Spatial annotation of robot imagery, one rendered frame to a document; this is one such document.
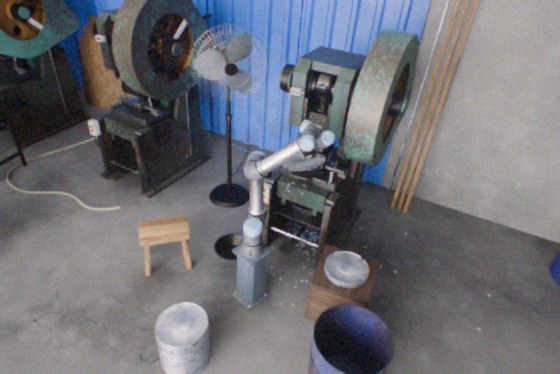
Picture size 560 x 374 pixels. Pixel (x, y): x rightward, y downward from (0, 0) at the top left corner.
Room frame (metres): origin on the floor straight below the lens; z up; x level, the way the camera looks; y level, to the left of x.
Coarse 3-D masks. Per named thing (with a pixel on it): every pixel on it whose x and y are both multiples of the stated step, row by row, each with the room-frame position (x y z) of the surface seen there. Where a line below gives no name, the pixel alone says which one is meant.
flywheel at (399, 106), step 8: (408, 64) 2.60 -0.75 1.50; (400, 80) 2.61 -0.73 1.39; (400, 88) 2.62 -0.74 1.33; (392, 96) 2.30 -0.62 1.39; (400, 96) 2.29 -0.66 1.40; (392, 104) 2.27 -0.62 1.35; (400, 104) 2.26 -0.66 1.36; (392, 112) 2.27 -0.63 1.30; (400, 112) 2.28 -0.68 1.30; (392, 120) 2.56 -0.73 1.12; (384, 128) 2.50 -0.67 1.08; (384, 136) 2.44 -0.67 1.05
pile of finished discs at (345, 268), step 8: (328, 256) 1.89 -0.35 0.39; (336, 256) 1.90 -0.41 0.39; (344, 256) 1.91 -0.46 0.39; (352, 256) 1.92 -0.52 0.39; (328, 264) 1.82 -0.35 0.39; (336, 264) 1.83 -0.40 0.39; (344, 264) 1.83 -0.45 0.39; (352, 264) 1.84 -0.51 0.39; (360, 264) 1.85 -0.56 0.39; (328, 272) 1.75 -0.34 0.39; (336, 272) 1.76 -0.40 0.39; (344, 272) 1.76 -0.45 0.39; (352, 272) 1.77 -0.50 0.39; (360, 272) 1.78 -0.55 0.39; (368, 272) 1.78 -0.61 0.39; (336, 280) 1.69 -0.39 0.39; (344, 280) 1.70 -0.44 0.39; (352, 280) 1.70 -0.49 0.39; (360, 280) 1.72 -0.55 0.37
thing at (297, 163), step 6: (300, 156) 2.12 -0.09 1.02; (318, 156) 2.15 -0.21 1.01; (324, 156) 2.18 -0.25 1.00; (288, 162) 2.15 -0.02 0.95; (294, 162) 2.17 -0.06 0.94; (300, 162) 2.19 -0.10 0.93; (306, 162) 2.20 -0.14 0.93; (312, 162) 2.21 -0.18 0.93; (318, 162) 2.21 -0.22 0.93; (288, 168) 2.21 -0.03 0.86; (294, 168) 2.23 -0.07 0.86; (300, 168) 2.24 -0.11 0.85; (306, 168) 2.25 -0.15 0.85
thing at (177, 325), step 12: (168, 312) 1.40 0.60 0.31; (180, 312) 1.40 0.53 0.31; (192, 312) 1.41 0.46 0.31; (204, 312) 1.42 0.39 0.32; (156, 324) 1.31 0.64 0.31; (168, 324) 1.32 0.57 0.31; (180, 324) 1.32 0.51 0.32; (192, 324) 1.33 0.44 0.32; (204, 324) 1.34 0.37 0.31; (168, 336) 1.24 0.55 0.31; (180, 336) 1.25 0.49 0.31; (192, 336) 1.25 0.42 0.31
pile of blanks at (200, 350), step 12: (156, 336) 1.24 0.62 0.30; (204, 336) 1.28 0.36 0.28; (168, 348) 1.19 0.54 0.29; (180, 348) 1.19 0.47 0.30; (192, 348) 1.21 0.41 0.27; (204, 348) 1.27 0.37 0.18; (168, 360) 1.19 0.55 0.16; (180, 360) 1.18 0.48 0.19; (192, 360) 1.22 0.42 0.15; (204, 360) 1.27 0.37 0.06; (168, 372) 1.20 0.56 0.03; (180, 372) 1.18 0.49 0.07; (192, 372) 1.20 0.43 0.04
